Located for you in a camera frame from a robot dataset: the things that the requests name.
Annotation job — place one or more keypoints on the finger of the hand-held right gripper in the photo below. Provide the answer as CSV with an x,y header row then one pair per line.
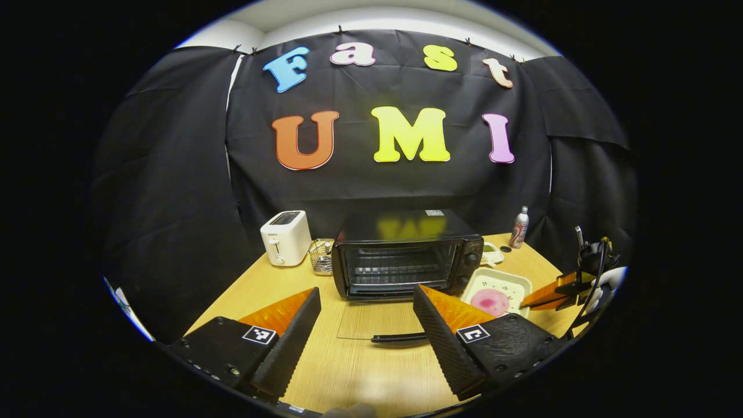
x,y
563,303
551,290

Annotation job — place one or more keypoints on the black electric oven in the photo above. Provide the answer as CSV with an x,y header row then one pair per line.
x,y
406,226

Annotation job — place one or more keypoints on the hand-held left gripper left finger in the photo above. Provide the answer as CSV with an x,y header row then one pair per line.
x,y
290,348

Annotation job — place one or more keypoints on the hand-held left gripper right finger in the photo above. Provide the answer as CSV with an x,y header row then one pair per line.
x,y
444,348

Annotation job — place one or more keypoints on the white divided plate with grains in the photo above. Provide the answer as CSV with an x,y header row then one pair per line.
x,y
492,254

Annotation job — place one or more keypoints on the silver drink bottle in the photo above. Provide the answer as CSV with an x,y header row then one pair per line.
x,y
519,229

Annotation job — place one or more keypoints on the white toaster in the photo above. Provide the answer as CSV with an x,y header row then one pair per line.
x,y
285,238

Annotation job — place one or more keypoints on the white tray with pink food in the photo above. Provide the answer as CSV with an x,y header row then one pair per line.
x,y
493,293

